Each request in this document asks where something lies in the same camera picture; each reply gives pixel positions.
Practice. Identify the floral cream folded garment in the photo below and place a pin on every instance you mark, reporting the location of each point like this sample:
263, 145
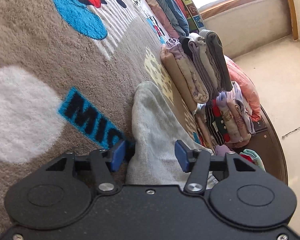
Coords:
196, 86

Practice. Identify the tan folded garment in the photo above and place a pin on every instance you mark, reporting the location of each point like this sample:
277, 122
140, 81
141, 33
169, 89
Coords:
178, 79

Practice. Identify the navy striped folded garment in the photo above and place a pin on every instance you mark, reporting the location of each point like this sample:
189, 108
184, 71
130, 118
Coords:
216, 123

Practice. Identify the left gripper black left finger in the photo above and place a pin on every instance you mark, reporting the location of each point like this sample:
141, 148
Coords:
95, 169

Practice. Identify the colourful alphabet play mat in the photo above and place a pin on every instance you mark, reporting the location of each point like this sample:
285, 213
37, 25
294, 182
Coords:
196, 23

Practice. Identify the lilac folded garment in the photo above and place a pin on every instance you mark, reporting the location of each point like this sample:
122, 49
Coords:
238, 122

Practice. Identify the light grey sweatpants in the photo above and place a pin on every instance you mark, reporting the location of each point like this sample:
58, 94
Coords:
155, 130

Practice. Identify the wooden window frame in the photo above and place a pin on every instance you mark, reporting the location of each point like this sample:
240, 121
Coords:
215, 8

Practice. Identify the red teal plush toy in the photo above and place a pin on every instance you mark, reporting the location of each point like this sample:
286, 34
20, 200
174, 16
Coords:
253, 157

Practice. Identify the folded pink orange quilt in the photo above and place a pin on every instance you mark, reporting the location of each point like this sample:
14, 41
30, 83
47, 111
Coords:
247, 87

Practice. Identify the folded blue blanket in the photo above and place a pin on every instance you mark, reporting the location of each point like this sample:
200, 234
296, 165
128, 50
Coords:
175, 16

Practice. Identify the Mickey Mouse brown blanket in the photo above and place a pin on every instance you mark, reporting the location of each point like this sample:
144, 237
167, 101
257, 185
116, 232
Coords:
102, 48

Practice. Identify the pink purple quilt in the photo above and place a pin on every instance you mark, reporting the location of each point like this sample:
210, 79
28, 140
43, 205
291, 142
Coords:
161, 16

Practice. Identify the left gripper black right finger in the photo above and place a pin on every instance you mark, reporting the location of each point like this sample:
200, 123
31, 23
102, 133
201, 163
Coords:
201, 165

